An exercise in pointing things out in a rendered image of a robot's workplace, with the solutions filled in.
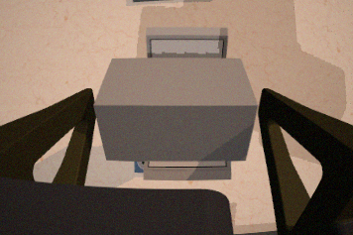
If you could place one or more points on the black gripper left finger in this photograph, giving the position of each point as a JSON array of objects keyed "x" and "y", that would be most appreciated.
[{"x": 25, "y": 140}]

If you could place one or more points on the grey metal block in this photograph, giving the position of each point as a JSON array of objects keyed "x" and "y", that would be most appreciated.
[{"x": 175, "y": 110}]

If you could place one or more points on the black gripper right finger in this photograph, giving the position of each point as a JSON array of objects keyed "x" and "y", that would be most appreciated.
[{"x": 330, "y": 141}]

